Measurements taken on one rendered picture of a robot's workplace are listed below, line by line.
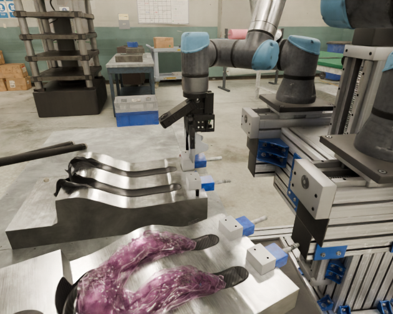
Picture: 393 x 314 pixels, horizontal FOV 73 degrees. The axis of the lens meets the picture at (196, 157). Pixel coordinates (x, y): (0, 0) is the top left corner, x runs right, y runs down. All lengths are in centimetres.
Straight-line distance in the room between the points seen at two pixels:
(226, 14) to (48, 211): 658
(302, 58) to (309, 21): 723
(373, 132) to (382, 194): 14
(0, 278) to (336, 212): 68
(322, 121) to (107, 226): 87
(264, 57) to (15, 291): 71
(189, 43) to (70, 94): 405
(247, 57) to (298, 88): 38
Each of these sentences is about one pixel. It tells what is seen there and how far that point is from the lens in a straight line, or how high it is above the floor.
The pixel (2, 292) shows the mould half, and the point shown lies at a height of 91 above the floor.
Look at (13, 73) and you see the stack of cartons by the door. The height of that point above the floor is 38.
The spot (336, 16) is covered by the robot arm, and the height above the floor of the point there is 131.
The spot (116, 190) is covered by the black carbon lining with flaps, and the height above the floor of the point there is 89.
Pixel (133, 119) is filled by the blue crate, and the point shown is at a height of 11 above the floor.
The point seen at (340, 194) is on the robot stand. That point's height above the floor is 97.
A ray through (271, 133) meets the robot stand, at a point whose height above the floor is 92.
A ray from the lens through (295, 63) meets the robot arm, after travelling 109.
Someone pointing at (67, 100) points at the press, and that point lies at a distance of 474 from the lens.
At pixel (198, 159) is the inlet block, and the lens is 84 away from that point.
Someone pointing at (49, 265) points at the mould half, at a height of 91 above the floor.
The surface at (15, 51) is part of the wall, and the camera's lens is 767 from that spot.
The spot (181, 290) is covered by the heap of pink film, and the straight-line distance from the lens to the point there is 49.
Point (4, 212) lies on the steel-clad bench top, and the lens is 100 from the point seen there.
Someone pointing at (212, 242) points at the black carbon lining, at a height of 85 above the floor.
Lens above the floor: 130
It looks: 26 degrees down
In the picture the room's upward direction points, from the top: straight up
